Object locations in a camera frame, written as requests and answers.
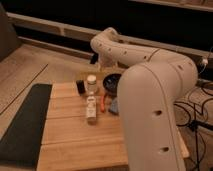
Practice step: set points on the small white bottle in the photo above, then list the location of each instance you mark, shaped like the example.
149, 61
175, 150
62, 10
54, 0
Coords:
91, 109

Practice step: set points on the dark blue bowl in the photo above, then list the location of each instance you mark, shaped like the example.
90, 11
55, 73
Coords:
110, 82

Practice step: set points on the black floor mat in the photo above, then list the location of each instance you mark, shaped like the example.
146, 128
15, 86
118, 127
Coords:
20, 144

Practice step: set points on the white wall cable plug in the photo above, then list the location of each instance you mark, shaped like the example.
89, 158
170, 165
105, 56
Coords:
204, 61

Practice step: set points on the blue sponge block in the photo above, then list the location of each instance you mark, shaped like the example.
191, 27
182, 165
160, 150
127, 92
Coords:
114, 107

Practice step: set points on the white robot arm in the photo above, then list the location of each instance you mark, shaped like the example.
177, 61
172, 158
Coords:
154, 80

